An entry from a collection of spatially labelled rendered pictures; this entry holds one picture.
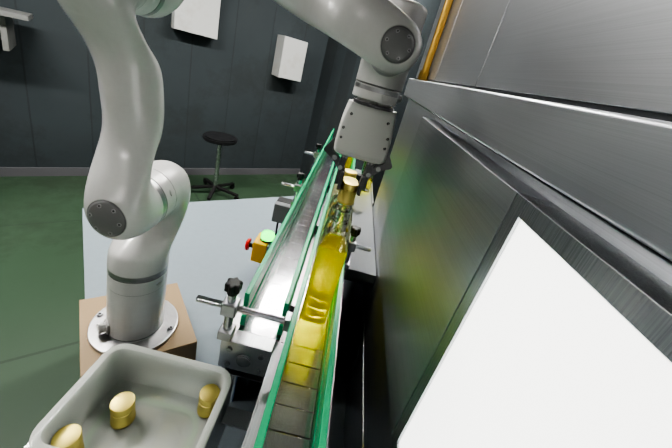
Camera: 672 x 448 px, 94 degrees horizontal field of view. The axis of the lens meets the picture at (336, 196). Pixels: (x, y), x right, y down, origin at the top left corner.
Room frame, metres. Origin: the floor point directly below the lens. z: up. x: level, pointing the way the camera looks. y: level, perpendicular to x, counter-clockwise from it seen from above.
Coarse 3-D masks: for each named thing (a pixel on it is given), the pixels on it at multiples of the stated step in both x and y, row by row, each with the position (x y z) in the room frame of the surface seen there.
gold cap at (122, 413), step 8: (128, 392) 0.32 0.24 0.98; (112, 400) 0.30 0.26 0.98; (120, 400) 0.31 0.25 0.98; (128, 400) 0.31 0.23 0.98; (112, 408) 0.29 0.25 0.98; (120, 408) 0.29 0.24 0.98; (128, 408) 0.30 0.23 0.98; (112, 416) 0.29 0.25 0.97; (120, 416) 0.29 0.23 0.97; (128, 416) 0.30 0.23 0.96; (112, 424) 0.29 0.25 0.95; (120, 424) 0.29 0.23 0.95; (128, 424) 0.30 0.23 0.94
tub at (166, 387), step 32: (128, 352) 0.37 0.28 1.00; (160, 352) 0.38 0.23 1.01; (96, 384) 0.32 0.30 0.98; (128, 384) 0.36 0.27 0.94; (160, 384) 0.37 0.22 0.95; (192, 384) 0.37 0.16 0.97; (224, 384) 0.36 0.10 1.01; (64, 416) 0.26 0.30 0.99; (96, 416) 0.30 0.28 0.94; (160, 416) 0.32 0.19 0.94; (192, 416) 0.33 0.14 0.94
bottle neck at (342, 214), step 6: (336, 210) 0.52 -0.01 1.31; (342, 210) 0.52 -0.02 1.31; (348, 210) 0.53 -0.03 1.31; (336, 216) 0.52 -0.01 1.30; (342, 216) 0.51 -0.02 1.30; (348, 216) 0.52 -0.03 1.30; (336, 222) 0.52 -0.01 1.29; (342, 222) 0.52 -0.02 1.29; (330, 228) 0.53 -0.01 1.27; (336, 228) 0.51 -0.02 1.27; (342, 228) 0.52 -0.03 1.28
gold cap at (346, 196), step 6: (348, 180) 0.59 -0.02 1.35; (342, 186) 0.57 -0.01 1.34; (348, 186) 0.57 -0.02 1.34; (354, 186) 0.57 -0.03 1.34; (342, 192) 0.57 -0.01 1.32; (348, 192) 0.57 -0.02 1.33; (354, 192) 0.57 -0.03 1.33; (342, 198) 0.57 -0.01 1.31; (348, 198) 0.57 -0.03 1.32; (354, 198) 0.58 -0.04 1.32; (348, 204) 0.57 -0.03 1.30
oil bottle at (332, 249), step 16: (320, 240) 0.51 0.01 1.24; (336, 240) 0.51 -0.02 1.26; (320, 256) 0.50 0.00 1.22; (336, 256) 0.50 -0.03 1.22; (320, 272) 0.50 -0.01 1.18; (336, 272) 0.50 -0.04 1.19; (320, 288) 0.50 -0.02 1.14; (304, 304) 0.50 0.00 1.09; (320, 304) 0.50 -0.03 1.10; (304, 320) 0.50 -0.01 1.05; (320, 320) 0.50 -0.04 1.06
